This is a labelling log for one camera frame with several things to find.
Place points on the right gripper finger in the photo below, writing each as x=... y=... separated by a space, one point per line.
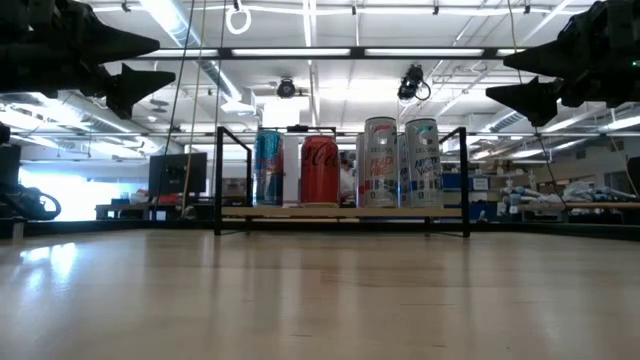
x=545 y=60
x=535 y=100

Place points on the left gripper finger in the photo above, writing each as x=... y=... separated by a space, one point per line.
x=132 y=87
x=120 y=46

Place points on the white Celsius can blue band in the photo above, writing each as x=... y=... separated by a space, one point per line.
x=424 y=165

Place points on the blue silver Red Bull can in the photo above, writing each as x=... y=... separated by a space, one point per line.
x=269 y=170

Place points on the red Coke Zero can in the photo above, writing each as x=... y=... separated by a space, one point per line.
x=320 y=172

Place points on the wooden shelf black metal legs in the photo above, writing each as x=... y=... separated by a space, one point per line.
x=310 y=212

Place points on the black computer monitor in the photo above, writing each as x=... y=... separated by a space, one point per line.
x=177 y=172

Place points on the background storage rack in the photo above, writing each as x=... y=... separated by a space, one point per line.
x=480 y=182

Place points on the background wooden desk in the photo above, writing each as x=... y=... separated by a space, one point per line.
x=130 y=207

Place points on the dark ceiling fixture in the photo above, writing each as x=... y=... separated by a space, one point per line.
x=411 y=82

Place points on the black office chair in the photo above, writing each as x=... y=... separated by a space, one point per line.
x=25 y=202

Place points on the person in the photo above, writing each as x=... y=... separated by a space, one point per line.
x=346 y=177

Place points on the black aluminium table frame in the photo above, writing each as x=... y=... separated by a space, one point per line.
x=150 y=226

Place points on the black ceiling dome camera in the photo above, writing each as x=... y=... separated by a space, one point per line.
x=286 y=88

